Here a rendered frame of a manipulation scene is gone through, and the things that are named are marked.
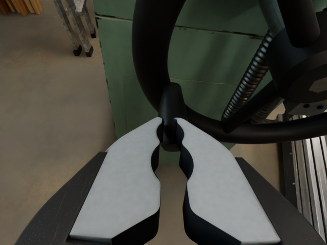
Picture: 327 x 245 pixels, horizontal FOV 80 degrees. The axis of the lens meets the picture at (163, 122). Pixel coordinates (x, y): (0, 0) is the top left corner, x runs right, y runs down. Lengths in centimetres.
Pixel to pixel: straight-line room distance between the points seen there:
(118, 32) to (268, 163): 99
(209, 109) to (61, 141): 74
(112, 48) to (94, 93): 79
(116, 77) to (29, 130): 75
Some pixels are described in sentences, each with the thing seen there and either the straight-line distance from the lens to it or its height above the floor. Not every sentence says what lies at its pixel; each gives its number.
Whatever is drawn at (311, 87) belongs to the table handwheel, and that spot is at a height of 81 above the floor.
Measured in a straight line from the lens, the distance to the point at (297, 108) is 56.
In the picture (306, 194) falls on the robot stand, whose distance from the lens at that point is 97.
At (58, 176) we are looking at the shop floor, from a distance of 99.
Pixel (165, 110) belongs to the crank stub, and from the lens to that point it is 15.
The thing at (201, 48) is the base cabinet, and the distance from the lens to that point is 39.
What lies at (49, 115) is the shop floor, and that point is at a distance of 115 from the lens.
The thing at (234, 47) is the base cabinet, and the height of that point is 68.
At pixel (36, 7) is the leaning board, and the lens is 175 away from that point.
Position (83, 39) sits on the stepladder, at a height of 13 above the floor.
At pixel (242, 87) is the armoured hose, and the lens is 30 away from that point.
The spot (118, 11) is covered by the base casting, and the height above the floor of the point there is 72.
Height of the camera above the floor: 91
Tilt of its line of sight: 59 degrees down
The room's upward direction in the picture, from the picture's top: 15 degrees clockwise
